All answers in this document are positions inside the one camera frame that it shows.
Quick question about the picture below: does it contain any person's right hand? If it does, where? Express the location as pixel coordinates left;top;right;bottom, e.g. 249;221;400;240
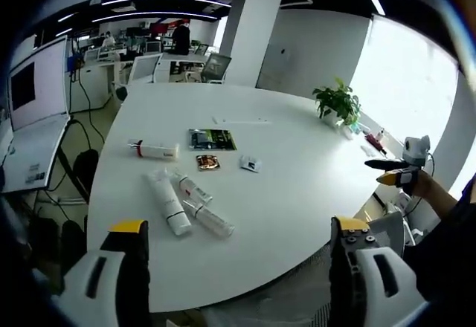
410;170;458;209

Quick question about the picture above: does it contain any white office chair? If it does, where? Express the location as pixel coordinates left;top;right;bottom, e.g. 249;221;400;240
367;191;417;257

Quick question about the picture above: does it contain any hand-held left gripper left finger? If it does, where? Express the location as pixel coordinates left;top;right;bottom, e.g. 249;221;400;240
58;219;152;327

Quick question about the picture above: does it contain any potted green plant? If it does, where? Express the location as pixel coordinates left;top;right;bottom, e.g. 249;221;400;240
311;77;362;127

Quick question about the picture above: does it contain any white skincare tube black band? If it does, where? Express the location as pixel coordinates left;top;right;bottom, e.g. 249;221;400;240
144;169;193;236

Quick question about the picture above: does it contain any whiteboard screen on stand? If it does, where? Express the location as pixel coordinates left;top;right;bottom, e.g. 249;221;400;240
0;33;75;194

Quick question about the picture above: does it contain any small orange foil packet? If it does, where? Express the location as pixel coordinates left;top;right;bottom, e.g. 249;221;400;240
195;153;219;172

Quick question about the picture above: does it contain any white skincare bottle red band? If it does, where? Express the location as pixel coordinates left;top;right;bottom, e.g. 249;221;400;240
126;138;181;163

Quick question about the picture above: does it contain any white power strip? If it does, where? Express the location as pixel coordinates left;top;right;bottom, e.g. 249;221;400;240
211;115;273;125

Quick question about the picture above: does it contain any white structural pillar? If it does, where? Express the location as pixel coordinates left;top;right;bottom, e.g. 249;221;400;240
219;0;286;88

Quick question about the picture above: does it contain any grey mesh office chair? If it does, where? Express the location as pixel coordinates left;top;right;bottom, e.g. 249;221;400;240
200;52;233;84

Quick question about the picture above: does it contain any small white sachet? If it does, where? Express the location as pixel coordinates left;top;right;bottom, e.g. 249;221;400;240
238;155;263;173

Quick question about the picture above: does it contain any white office desk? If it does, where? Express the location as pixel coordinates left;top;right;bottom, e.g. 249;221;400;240
68;49;123;114

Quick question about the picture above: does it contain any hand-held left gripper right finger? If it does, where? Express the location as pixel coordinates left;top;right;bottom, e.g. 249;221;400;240
328;215;428;327

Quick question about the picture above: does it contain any clear skincare bottle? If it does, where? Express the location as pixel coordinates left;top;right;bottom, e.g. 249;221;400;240
180;198;236;239

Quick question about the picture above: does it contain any dark green foil packet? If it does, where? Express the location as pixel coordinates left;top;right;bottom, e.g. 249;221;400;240
186;128;239;152

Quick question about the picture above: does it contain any white skincare tube red label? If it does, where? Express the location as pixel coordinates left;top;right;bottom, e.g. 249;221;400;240
171;170;213;207

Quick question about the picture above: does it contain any red tool on table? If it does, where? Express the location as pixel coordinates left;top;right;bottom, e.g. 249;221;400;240
364;135;388;156

